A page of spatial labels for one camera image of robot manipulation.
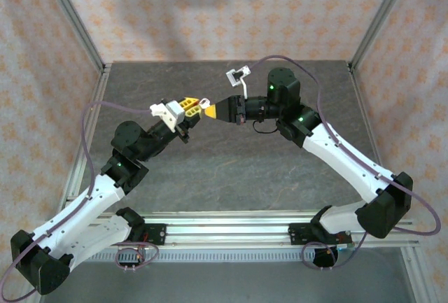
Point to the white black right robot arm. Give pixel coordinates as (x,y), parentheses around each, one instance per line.
(343,163)

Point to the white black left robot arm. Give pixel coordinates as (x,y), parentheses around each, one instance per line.
(77,208)

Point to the grey metal shelf plate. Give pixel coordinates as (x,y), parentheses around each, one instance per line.
(227,282)

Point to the aluminium table side rail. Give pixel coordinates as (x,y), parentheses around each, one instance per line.
(364,107)
(78,170)

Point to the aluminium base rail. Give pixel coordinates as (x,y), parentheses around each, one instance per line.
(227,229)

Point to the aluminium frame post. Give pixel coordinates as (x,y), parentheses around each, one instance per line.
(381,16)
(73,16)

